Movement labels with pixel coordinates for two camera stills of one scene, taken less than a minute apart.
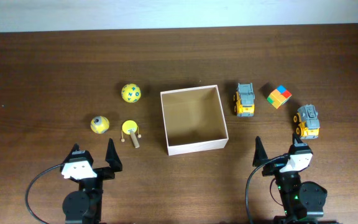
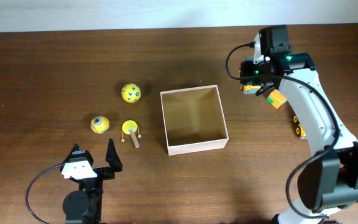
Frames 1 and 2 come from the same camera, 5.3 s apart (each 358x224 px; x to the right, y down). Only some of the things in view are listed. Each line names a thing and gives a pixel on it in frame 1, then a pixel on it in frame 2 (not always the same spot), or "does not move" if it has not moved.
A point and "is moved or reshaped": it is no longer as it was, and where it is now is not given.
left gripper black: [109, 172] does not move
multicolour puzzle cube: [278, 96] does not move
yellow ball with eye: [99, 124] does not move
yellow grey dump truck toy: [245, 100] is moved or reshaped
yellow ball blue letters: [131, 93] does not move
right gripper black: [272, 170] -> [247, 74]
